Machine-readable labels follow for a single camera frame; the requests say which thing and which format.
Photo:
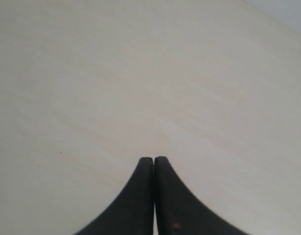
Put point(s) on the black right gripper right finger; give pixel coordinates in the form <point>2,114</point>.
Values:
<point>179,211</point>

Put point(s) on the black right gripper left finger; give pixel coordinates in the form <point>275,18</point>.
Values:
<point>132,211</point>

